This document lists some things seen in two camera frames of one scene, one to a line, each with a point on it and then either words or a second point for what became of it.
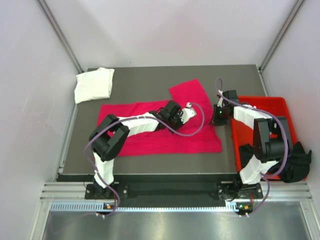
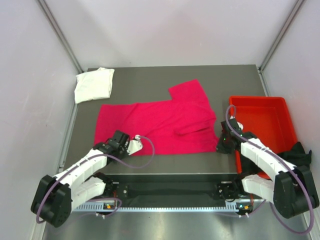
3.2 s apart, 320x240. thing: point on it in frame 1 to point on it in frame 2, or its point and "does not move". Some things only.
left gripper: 178,115 to 125,149
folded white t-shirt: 94,84 does not move
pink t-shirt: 204,140 does not move
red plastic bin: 243,134 does not move
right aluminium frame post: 296,9 does not move
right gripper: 217,122 to 220,148
